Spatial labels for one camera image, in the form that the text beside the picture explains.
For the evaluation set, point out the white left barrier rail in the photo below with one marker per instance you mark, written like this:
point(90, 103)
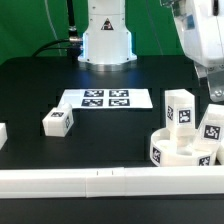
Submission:
point(3, 135)

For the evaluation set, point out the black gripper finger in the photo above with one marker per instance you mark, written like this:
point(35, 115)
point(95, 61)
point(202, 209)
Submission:
point(213, 77)

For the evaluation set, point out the white round stool seat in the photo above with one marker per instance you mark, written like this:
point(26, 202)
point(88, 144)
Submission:
point(168, 151)

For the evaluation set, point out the white sheet with tags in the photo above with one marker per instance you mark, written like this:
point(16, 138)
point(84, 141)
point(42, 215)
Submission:
point(106, 98)

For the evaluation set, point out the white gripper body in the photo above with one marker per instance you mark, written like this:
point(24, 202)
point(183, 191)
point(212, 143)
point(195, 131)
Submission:
point(200, 27)

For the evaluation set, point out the white front barrier rail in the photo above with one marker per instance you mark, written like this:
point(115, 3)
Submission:
point(109, 182)

